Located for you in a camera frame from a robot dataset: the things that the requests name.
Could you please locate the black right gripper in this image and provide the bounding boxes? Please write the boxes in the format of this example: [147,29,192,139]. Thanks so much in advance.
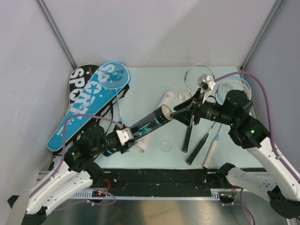
[170,88,237,127]

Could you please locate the white feather shuttlecock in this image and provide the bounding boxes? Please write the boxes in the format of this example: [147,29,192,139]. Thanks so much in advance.
[178,92,192,103]

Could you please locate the white shuttlecock tube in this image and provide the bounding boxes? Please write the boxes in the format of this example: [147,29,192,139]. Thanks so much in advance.
[130,91,175,153]

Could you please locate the black shuttlecock tube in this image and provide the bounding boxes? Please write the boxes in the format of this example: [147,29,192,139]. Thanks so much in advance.
[103,104,173,157]

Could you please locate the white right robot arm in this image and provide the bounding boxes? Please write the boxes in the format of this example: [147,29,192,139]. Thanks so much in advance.
[171,90,300,219]

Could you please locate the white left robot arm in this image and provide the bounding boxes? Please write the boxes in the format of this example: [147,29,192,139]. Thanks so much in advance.
[18,126,141,225]

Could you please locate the white racket black grip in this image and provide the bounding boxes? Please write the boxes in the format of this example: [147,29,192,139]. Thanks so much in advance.
[181,63,215,153]

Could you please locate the clear black tube lid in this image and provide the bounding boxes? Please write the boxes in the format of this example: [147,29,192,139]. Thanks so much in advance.
[159,140,173,153]

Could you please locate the blue racket white grip right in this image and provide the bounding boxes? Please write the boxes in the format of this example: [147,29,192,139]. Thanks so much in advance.
[202,76,252,169]

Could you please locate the blue racket white grip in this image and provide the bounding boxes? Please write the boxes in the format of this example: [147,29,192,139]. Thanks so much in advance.
[202,76,252,169]
[98,61,131,124]

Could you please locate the blue sport racket cover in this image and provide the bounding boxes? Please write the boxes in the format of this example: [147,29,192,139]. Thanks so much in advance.
[46,67,117,152]

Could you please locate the blue racket white grip left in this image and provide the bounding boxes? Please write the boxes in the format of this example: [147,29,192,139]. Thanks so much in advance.
[98,61,131,124]

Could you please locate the black sport racket cover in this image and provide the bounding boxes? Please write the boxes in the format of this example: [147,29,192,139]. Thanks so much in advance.
[51,63,130,162]

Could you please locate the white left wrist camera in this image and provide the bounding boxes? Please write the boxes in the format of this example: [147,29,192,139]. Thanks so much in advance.
[116,127,133,145]

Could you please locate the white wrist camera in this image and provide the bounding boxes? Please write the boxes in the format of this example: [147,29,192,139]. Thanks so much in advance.
[197,74,215,103]
[116,127,133,145]

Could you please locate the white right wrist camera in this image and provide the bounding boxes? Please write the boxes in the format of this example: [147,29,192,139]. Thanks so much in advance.
[197,74,215,103]

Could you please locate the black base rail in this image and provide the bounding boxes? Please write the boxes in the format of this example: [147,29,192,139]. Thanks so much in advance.
[91,169,232,198]

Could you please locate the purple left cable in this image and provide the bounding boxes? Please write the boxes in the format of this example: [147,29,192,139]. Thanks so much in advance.
[28,114,122,211]

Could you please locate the purple cable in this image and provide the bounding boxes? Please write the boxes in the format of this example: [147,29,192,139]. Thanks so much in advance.
[28,114,122,211]
[213,71,300,225]

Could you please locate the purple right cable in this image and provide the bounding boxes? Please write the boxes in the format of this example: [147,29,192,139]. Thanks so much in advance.
[213,71,300,225]

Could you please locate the grey aluminium frame post right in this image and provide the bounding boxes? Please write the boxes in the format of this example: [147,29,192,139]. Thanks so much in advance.
[240,0,286,71]

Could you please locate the grey aluminium frame post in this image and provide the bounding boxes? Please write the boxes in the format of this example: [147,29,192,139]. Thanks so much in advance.
[35,0,77,69]
[240,0,286,71]

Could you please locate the grey aluminium frame post left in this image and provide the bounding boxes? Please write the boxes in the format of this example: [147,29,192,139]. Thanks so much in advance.
[35,0,77,69]

